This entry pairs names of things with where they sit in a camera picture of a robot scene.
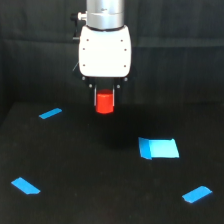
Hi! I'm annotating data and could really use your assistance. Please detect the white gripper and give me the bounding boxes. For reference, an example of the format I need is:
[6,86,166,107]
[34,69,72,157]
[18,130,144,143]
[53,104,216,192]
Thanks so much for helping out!
[78,25,132,107]

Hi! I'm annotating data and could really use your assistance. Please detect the red cylinder block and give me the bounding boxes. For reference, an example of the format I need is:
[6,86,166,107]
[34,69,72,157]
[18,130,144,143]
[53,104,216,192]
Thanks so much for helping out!
[96,89,114,114]

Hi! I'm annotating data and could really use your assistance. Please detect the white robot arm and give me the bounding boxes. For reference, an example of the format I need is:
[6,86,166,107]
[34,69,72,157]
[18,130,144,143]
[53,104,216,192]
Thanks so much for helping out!
[70,0,132,114]

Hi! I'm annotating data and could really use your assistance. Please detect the blue tape strip top left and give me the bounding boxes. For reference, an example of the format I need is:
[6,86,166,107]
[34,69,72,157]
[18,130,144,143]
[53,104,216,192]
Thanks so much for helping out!
[39,108,62,119]

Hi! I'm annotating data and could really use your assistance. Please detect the blue tape strip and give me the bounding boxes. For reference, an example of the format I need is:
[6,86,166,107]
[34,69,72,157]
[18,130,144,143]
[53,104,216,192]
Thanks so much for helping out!
[39,108,62,119]
[182,186,212,203]
[11,177,40,195]

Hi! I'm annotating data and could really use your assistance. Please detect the large blue paper square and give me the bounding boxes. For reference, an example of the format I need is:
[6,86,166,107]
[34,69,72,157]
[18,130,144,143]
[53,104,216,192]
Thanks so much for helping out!
[138,138,179,160]

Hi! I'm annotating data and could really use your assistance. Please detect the blue tape strip bottom left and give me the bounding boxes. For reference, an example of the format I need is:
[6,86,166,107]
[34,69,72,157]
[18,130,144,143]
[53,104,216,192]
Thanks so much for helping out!
[11,177,40,195]

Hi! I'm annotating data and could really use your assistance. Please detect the blue tape strip bottom right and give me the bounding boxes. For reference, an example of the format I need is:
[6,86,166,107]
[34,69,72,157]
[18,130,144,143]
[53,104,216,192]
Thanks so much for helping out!
[182,186,212,203]

